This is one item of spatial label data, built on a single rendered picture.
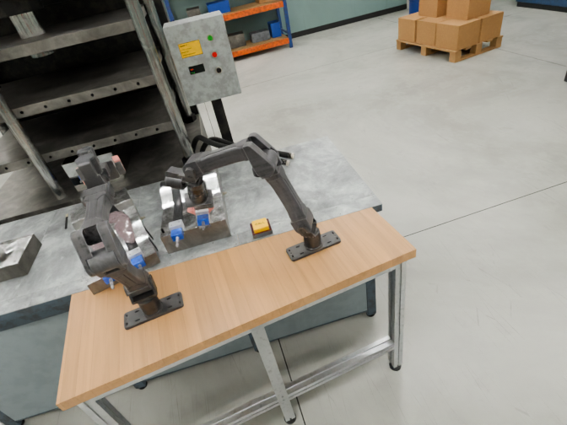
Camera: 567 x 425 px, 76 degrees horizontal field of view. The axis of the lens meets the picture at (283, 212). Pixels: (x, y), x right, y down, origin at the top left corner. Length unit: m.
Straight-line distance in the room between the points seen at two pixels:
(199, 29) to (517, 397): 2.23
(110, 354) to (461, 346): 1.56
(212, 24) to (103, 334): 1.49
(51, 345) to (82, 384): 0.66
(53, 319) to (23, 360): 0.30
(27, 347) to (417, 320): 1.84
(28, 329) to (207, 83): 1.42
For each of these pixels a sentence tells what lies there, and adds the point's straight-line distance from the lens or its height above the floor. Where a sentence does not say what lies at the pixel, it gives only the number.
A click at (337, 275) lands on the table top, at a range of 1.25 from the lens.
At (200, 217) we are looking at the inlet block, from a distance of 1.40.
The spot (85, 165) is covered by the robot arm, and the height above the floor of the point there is 1.29.
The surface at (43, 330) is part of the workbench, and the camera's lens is 1.88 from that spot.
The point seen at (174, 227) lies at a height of 0.91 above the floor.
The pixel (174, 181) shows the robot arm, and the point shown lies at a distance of 1.29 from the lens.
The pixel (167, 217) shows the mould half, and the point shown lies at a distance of 1.59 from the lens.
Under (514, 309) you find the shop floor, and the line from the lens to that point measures 2.28.
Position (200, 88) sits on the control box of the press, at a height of 1.15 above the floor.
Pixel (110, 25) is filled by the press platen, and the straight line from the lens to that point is 2.06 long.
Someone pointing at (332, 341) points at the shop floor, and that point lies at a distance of 2.05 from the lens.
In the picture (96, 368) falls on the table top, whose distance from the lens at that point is 1.32.
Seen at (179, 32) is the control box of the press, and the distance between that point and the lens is 2.06.
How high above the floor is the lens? 1.72
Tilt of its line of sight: 37 degrees down
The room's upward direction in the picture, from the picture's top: 13 degrees counter-clockwise
